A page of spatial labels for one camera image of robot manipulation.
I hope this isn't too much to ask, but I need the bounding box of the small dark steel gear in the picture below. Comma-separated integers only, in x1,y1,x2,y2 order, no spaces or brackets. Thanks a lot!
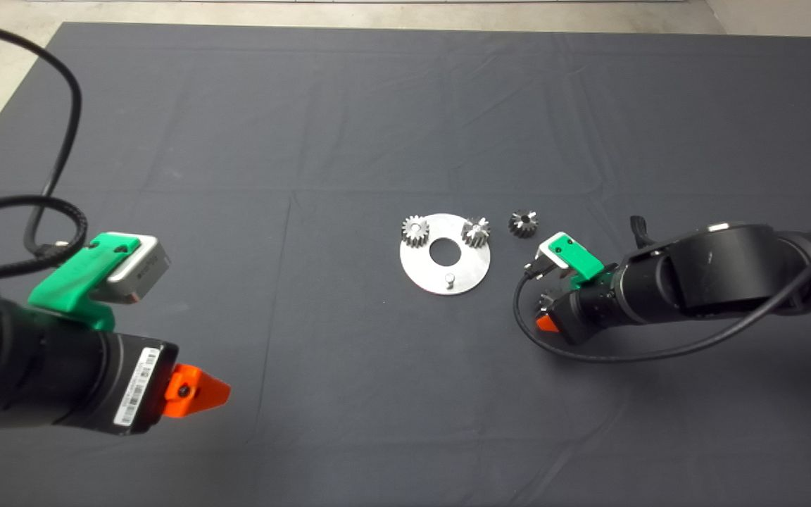
508,210,539,239

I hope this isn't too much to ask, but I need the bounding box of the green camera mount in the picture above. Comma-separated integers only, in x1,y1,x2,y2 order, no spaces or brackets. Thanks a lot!
545,236,605,288
27,232,140,332

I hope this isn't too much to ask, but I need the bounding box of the right green camera mount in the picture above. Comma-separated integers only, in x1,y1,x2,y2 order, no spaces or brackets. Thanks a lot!
545,236,605,288

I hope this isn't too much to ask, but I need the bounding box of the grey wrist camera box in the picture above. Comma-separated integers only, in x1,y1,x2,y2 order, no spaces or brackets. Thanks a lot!
106,232,170,305
524,232,570,275

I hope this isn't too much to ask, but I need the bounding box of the thick black corrugated cable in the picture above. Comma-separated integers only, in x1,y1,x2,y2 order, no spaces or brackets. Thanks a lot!
0,195,89,279

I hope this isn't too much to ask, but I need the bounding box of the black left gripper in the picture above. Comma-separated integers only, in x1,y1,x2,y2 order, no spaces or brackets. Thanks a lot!
99,332,232,435

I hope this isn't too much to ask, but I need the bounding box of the left grey wrist camera box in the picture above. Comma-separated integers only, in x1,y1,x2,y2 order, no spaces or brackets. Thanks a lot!
106,232,170,305

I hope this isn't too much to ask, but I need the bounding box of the right grey wrist camera box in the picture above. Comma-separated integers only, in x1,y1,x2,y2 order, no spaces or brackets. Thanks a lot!
524,232,570,275

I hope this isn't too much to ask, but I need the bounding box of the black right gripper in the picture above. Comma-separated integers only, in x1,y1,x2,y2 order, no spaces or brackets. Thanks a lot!
535,271,624,346

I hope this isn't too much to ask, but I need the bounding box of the left green camera mount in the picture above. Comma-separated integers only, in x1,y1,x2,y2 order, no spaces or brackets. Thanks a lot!
27,232,140,332

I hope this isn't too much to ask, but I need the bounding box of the round metal plate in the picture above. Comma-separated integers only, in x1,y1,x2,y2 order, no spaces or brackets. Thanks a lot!
399,213,492,296

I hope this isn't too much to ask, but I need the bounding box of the dark grey table cloth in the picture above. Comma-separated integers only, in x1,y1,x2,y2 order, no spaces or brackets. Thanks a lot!
0,21,811,507

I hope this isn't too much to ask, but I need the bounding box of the thin black camera cable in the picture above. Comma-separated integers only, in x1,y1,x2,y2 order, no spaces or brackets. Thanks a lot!
0,20,82,258

